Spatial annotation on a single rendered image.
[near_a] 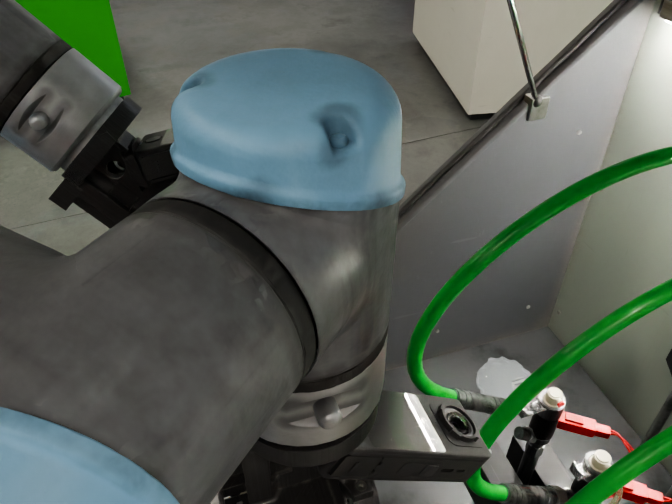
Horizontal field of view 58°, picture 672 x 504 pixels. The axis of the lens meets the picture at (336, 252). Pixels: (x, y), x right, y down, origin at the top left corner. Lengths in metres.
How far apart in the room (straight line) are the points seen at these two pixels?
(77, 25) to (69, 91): 3.28
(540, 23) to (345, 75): 3.33
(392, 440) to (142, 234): 0.20
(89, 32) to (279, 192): 3.56
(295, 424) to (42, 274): 0.13
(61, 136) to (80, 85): 0.03
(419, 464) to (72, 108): 0.30
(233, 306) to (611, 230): 0.89
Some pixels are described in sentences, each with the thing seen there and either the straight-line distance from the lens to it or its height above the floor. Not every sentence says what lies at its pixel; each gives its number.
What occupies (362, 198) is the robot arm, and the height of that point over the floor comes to 1.57.
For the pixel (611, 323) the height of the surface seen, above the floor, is 1.35.
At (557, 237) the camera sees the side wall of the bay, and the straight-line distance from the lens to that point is 1.05.
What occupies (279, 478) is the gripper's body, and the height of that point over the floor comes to 1.38.
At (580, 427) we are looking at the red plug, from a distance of 0.73.
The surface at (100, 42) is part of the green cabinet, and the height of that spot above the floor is 0.41.
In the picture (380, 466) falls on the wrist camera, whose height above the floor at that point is 1.39.
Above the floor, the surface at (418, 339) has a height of 1.29.
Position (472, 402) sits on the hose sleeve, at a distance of 0.63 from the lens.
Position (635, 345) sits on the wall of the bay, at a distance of 1.04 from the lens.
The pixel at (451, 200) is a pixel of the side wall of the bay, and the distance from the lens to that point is 0.87.
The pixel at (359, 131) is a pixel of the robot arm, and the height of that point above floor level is 1.59.
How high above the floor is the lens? 1.67
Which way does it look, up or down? 40 degrees down
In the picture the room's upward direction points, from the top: straight up
